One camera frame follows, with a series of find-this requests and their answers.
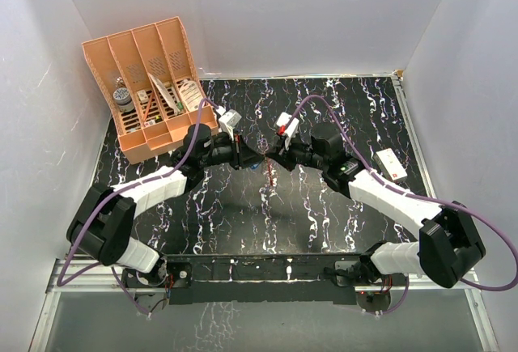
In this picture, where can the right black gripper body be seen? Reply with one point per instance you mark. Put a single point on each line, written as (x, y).
(298, 153)

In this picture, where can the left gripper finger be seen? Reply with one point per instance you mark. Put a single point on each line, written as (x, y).
(250, 157)
(251, 166)

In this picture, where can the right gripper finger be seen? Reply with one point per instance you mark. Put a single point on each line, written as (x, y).
(272, 162)
(272, 153)

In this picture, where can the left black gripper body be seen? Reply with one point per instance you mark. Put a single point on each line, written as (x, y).
(235, 154)

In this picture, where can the white and red keyring holder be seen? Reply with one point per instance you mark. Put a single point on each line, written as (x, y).
(269, 171)

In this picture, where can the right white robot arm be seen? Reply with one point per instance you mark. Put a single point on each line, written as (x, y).
(447, 244)

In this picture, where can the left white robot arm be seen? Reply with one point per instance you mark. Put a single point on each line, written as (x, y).
(103, 224)

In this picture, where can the white labelled packet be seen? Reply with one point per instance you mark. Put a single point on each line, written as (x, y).
(190, 94)

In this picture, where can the small white cardboard box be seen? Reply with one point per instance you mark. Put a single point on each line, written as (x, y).
(390, 166)

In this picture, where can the orange pencil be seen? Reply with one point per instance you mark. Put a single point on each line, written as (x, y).
(148, 106)

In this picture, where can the white envelope card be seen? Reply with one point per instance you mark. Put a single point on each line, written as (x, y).
(170, 100)

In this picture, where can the small white label box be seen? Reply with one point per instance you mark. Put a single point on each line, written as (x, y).
(142, 96)

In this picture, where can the orange plastic desk organizer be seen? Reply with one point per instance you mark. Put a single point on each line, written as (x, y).
(125, 59)

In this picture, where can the grey round tin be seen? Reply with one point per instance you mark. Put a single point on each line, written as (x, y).
(123, 100)

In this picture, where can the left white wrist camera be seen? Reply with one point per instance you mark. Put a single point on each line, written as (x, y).
(228, 119)

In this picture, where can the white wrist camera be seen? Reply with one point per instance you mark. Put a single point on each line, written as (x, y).
(228, 119)
(287, 128)

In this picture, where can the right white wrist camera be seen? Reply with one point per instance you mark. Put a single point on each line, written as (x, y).
(287, 128)

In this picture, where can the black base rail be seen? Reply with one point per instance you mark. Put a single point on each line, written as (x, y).
(304, 277)

